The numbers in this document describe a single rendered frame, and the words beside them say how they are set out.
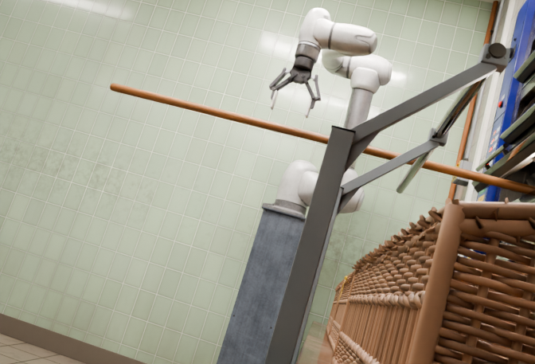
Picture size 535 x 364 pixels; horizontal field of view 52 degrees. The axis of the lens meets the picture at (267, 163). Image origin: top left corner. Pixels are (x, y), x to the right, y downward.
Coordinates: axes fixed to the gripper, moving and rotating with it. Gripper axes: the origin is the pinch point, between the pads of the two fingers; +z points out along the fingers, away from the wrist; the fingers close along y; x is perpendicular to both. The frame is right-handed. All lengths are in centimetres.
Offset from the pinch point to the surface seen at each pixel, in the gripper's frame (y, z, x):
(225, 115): 18.2, 11.6, 14.1
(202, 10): 95, -81, -103
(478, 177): -69, 10, 9
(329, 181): -33, 42, 101
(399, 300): -46, 59, 152
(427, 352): -48, 62, 161
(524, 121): -80, -16, -1
